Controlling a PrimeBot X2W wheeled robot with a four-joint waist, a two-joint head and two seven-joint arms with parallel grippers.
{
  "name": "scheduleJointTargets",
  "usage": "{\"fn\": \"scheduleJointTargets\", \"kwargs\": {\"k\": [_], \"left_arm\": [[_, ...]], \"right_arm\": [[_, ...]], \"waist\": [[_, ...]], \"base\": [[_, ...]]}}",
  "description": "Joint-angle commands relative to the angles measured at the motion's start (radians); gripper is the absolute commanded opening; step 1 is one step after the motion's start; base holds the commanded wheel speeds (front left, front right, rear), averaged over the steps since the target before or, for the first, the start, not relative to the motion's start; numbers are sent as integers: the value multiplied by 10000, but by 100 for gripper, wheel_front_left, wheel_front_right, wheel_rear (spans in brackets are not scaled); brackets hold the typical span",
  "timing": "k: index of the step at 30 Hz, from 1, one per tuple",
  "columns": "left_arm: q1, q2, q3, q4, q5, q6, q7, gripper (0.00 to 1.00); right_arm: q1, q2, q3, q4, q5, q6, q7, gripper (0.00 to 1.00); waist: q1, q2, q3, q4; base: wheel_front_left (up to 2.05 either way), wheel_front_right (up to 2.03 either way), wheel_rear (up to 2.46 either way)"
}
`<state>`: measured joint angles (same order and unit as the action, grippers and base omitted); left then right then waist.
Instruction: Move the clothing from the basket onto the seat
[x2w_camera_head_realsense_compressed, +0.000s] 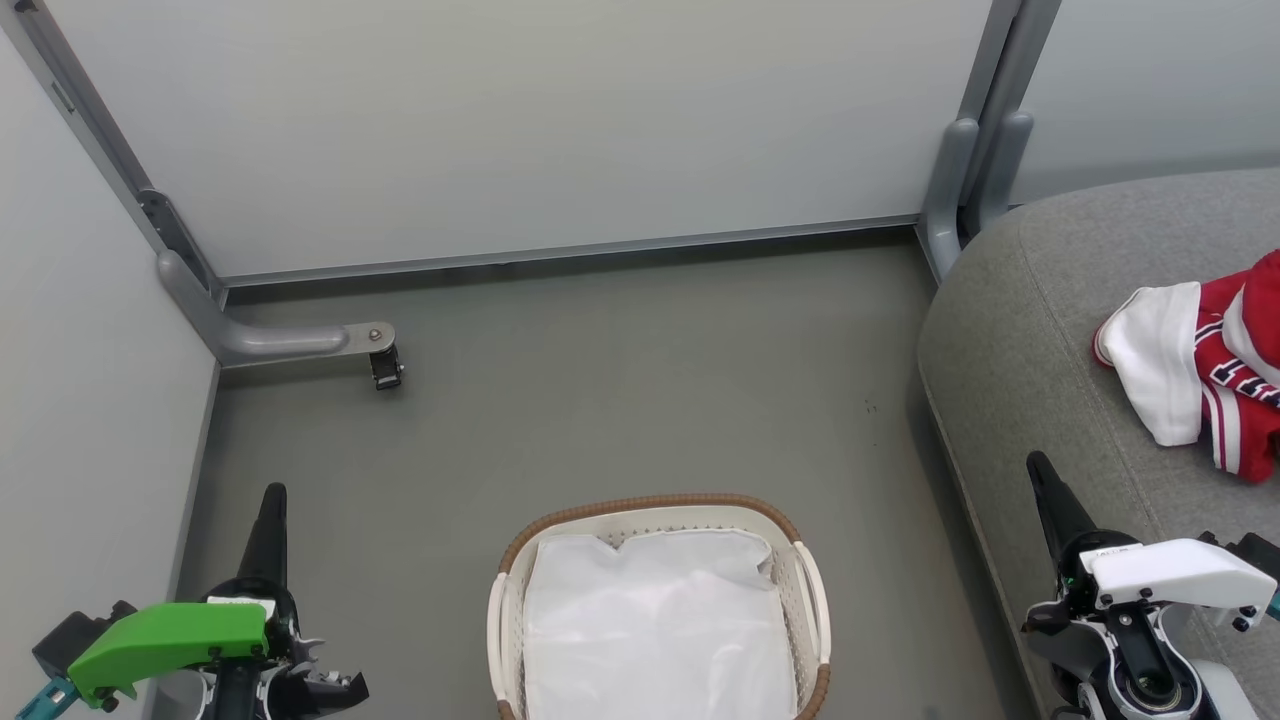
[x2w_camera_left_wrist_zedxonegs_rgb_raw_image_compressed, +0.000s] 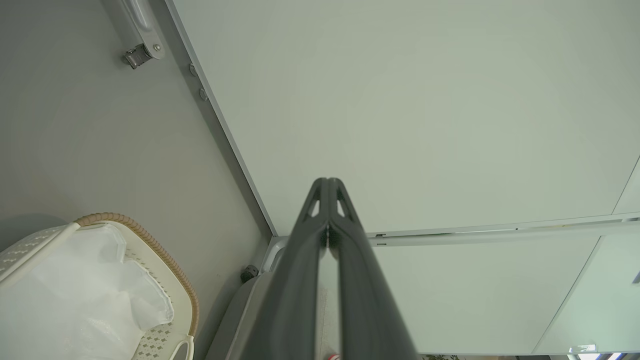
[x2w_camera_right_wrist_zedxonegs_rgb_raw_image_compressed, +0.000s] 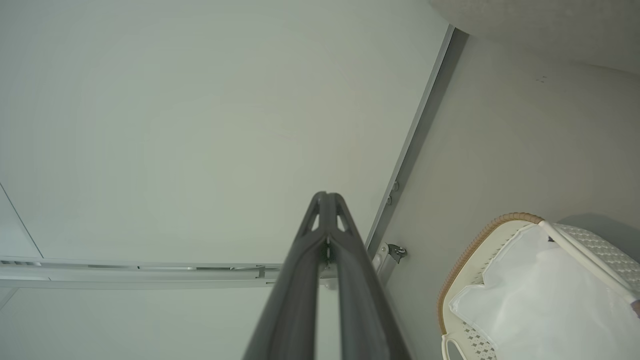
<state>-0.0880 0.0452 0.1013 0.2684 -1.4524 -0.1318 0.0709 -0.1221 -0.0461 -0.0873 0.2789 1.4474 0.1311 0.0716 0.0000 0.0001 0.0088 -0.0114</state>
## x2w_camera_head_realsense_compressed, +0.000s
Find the bright green wrist camera housing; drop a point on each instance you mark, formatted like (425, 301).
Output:
(170, 635)

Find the red and white jersey garment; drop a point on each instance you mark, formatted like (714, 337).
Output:
(1235, 400)

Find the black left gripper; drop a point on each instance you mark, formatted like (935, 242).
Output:
(290, 690)

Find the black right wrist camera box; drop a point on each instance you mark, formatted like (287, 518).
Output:
(1258, 552)

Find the grey partition leg with caster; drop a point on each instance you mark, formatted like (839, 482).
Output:
(270, 342)

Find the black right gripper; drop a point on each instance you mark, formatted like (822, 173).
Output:
(1120, 650)

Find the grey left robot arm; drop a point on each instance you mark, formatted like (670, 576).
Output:
(180, 700)

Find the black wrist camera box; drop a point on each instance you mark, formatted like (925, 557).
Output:
(70, 630)
(1258, 552)

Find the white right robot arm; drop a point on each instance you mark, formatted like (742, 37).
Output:
(1228, 695)

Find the black caster wheel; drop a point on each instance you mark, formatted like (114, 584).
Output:
(386, 368)

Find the grey partition bottom rail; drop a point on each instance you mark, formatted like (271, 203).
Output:
(570, 253)

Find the grey fabric sofa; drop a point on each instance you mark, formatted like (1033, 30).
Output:
(1010, 330)

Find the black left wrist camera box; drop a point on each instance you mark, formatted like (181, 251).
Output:
(70, 630)

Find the grey forked partition leg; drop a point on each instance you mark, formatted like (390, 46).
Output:
(950, 190)

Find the white cloth basket liner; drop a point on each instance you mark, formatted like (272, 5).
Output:
(660, 630)

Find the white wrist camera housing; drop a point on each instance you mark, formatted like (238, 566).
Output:
(1180, 570)

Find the white laundry basket brown rim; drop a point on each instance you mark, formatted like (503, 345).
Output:
(510, 620)

